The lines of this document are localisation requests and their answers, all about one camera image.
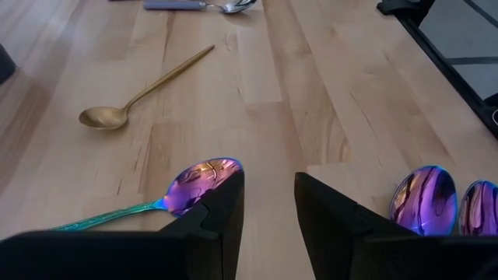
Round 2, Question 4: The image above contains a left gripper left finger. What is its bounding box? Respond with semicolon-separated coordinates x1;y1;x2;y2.
160;170;246;280

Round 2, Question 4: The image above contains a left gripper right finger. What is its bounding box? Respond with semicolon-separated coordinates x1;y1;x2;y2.
293;172;414;280

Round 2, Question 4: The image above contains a rainbow teal-handled spoon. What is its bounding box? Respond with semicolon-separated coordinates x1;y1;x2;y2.
458;179;498;237
49;156;244;233
388;165;459;237

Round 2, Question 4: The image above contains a gold spoon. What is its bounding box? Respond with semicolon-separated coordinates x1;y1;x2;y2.
78;44;216;131

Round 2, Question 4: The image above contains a lilac-handled silver spoon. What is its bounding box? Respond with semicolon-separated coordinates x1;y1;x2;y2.
142;0;250;15

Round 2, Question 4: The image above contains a dark grey plastic container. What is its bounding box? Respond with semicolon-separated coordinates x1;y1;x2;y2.
0;42;17;86

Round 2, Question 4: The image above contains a black aluminium table frame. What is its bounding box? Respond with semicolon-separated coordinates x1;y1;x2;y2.
375;0;498;140

